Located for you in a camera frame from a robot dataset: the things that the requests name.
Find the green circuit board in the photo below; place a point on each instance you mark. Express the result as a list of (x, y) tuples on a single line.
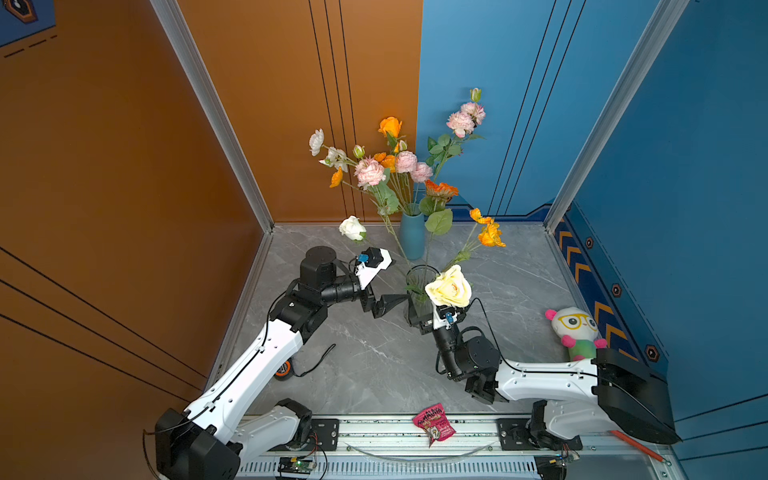
[(295, 468)]

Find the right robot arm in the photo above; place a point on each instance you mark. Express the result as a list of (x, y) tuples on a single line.
[(608, 392)]

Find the yellow poppy flower stem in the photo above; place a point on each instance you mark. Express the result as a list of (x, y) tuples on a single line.
[(485, 233)]

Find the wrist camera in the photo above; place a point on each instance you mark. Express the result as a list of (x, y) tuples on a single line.
[(446, 316), (369, 263)]

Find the yellow rose stem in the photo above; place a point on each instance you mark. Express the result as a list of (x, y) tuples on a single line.
[(390, 127)]

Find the orange yellow small flower stem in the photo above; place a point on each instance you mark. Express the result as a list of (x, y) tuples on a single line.
[(383, 197)]

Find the white plush toy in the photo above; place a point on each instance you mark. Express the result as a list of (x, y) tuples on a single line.
[(578, 332)]

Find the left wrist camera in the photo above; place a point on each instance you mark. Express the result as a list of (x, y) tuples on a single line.
[(369, 263)]

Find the black connector box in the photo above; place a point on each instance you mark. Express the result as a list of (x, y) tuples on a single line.
[(551, 468)]

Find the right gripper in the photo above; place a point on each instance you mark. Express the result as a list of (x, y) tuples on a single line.
[(416, 320)]

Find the aluminium corner post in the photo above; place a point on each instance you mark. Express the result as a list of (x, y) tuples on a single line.
[(176, 29), (652, 40)]

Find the clear glass vase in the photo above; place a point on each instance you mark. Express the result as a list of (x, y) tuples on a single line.
[(419, 304)]

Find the aluminium corner post right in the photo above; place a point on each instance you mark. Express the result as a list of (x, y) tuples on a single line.
[(652, 40)]

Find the white flower stem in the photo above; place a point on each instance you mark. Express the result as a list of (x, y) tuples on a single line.
[(367, 171)]

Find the pink snack packet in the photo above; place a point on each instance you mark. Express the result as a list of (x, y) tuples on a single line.
[(435, 424)]

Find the pink rose spray stem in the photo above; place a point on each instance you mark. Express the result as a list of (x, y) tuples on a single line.
[(462, 125)]

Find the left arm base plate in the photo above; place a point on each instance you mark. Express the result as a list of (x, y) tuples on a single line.
[(325, 430)]

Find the teal cylindrical vase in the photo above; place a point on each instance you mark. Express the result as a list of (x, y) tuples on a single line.
[(411, 236)]

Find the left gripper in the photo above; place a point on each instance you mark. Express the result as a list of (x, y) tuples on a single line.
[(384, 304)]

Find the orange tape measure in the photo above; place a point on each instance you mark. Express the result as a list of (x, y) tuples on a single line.
[(285, 371)]

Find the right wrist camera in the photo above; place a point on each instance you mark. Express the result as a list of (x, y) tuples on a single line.
[(446, 316)]

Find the red handled tool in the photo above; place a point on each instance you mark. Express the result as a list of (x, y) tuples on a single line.
[(639, 446)]

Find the orange gerbera stem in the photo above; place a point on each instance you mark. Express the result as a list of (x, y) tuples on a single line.
[(439, 218)]

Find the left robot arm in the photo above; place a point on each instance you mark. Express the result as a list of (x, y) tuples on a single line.
[(210, 438)]

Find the cream pink rose stem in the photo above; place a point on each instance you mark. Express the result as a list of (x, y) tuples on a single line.
[(412, 210)]

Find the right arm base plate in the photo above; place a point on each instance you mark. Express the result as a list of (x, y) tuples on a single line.
[(518, 434)]

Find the aluminium corner post left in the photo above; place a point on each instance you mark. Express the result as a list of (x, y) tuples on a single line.
[(176, 29)]

